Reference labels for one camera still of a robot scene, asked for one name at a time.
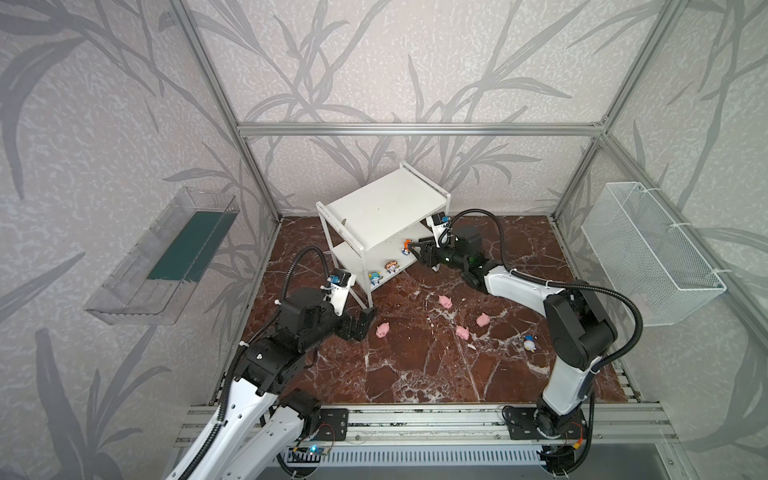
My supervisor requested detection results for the blue cat figure flower collar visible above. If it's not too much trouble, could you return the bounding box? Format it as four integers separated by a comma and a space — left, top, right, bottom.
385, 260, 400, 275

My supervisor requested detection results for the blue cat figure teal hat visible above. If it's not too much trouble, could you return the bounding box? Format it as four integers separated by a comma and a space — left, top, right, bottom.
368, 271, 383, 287

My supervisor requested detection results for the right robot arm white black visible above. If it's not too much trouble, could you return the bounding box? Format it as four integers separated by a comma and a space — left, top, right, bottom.
404, 214, 644, 439

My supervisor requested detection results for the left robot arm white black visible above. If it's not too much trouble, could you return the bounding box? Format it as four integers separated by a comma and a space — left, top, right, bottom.
168, 245, 376, 479

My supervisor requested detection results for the white two-tier metal shelf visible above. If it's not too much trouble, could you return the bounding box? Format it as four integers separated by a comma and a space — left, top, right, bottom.
316, 162, 451, 308

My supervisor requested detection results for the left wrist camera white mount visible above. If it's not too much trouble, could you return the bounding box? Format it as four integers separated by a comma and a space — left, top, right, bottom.
324, 268, 356, 316

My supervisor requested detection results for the clear plastic wall bin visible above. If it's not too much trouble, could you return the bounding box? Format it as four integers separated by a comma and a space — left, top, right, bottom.
84, 187, 240, 326

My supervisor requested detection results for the white wire mesh basket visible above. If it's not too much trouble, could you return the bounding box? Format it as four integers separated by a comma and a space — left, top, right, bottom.
582, 182, 727, 326

